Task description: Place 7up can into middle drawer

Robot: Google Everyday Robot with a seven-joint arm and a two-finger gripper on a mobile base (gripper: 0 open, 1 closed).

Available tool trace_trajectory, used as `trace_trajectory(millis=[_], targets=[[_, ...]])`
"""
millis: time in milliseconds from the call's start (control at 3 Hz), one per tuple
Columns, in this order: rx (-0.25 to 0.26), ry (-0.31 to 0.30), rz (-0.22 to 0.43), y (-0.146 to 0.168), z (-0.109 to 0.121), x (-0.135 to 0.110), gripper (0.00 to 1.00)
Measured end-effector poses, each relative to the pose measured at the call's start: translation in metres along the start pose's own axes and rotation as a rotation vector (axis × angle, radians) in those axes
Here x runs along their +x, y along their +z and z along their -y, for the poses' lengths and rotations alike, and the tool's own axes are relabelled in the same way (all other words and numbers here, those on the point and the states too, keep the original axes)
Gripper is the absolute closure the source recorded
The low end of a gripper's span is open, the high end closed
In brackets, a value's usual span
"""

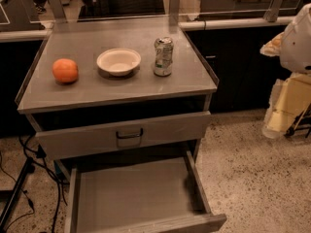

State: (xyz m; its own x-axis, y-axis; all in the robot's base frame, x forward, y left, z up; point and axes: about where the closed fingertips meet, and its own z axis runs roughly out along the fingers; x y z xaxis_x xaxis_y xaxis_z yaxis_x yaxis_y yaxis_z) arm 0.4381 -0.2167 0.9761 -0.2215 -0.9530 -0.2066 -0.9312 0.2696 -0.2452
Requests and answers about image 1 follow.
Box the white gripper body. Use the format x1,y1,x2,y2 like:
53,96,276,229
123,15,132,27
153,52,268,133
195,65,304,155
259,33,284,57

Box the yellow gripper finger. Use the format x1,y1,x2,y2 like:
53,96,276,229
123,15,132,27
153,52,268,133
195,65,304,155
261,76,311,139

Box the green 7up soda can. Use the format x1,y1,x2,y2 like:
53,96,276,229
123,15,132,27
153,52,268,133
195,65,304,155
154,37,174,77

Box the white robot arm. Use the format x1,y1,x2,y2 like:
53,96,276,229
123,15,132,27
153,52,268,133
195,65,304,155
259,4,311,139

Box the grey top drawer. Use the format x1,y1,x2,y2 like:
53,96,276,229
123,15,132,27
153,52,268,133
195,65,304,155
36,112,210,159

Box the open grey middle drawer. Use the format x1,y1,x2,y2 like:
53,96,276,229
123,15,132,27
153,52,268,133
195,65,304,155
64,150,226,233

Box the grey metal drawer cabinet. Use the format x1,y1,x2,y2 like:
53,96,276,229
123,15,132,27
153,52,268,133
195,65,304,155
15,16,220,172

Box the white paper bowl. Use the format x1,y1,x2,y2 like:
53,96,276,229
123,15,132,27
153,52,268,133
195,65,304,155
96,49,141,77

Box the orange fruit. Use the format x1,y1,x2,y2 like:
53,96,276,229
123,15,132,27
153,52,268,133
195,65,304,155
52,58,79,83

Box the black tripod leg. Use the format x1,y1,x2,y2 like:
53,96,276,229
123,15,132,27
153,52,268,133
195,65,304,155
0,157,33,233

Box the grey right bracket post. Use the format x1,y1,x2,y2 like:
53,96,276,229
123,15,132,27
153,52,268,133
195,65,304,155
263,0,283,22

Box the grey bracket post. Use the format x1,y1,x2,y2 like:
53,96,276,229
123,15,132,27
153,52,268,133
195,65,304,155
48,0,67,23
169,0,180,25
263,0,283,22

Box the grey middle bracket post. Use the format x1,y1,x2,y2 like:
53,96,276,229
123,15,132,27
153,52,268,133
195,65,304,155
169,0,180,25

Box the black drawer handle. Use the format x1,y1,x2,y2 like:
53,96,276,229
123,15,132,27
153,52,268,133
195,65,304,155
116,128,144,140

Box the grey left bracket post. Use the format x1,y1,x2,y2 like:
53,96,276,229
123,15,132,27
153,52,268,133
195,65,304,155
48,0,67,23

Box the white horizontal rail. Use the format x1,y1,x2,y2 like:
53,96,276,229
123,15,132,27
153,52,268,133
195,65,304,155
0,16,294,43

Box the black floor cables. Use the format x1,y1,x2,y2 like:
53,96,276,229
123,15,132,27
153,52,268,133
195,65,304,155
0,134,70,233

